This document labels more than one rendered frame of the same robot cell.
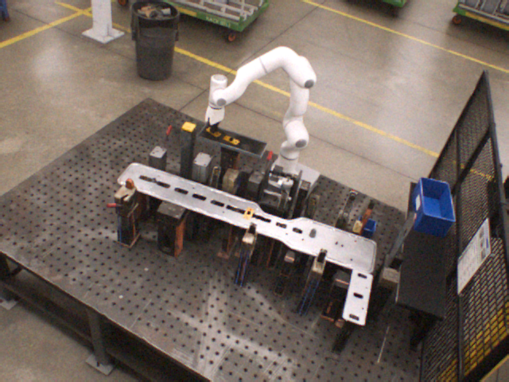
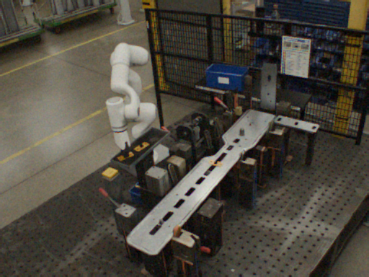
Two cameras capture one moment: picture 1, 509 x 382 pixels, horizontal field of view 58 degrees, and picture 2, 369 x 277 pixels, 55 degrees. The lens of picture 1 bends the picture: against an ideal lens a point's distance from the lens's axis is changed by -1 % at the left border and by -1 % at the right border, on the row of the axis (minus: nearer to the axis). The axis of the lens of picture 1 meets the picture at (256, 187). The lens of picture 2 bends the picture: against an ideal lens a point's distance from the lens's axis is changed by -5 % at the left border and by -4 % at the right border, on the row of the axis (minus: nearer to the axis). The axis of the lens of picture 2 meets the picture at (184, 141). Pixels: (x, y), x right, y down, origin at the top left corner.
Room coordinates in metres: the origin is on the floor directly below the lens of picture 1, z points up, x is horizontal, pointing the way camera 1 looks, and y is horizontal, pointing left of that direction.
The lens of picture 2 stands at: (1.07, 1.59, 2.29)
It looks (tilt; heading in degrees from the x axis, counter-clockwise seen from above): 34 degrees down; 296
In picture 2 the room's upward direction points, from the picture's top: 6 degrees counter-clockwise
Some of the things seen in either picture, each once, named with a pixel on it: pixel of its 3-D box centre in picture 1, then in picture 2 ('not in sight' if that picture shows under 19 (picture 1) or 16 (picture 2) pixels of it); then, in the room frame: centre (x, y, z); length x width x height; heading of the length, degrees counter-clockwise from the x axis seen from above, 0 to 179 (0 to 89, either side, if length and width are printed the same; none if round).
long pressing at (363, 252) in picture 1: (244, 214); (215, 166); (1.66, 0.03, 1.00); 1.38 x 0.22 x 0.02; 80
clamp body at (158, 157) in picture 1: (158, 176); (131, 234); (1.93, 0.56, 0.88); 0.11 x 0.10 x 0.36; 170
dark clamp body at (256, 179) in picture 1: (251, 202); (185, 172); (1.86, 0.01, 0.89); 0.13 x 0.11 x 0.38; 170
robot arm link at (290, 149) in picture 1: (294, 142); (143, 120); (2.22, -0.17, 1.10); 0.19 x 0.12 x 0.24; 21
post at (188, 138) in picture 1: (187, 159); (118, 205); (2.08, 0.43, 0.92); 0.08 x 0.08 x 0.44; 80
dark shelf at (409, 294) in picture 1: (424, 242); (250, 91); (1.70, -0.91, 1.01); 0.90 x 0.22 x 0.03; 170
